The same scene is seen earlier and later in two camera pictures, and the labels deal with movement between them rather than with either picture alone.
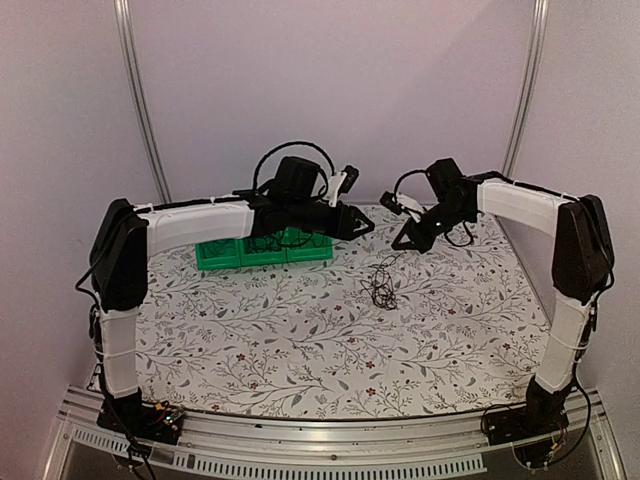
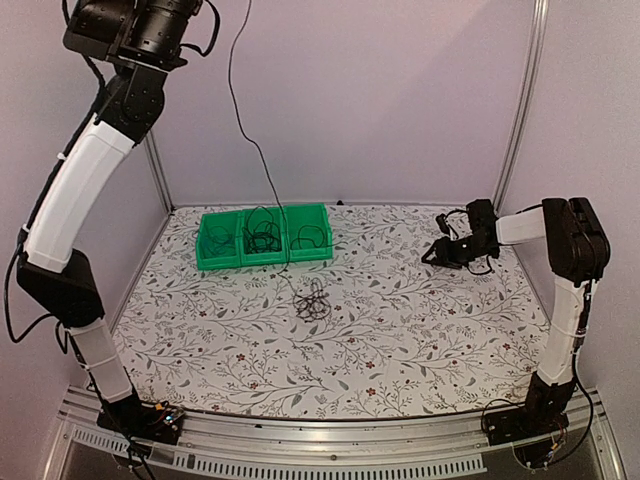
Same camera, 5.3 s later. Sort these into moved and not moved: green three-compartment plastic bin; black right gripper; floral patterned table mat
Moved: black right gripper
Not moved: green three-compartment plastic bin; floral patterned table mat
